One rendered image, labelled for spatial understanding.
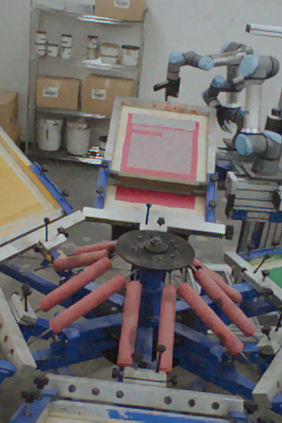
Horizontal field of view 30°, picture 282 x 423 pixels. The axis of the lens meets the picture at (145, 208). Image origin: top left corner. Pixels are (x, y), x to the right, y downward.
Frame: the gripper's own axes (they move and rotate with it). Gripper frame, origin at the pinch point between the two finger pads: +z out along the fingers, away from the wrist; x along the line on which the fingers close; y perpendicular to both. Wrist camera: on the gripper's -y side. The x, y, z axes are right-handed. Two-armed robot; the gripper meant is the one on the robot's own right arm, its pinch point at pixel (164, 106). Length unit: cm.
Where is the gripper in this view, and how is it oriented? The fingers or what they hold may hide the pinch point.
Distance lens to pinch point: 328.6
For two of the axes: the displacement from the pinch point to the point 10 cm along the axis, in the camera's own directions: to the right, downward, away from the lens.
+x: 0.7, -6.6, 7.5
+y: 9.9, 1.2, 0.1
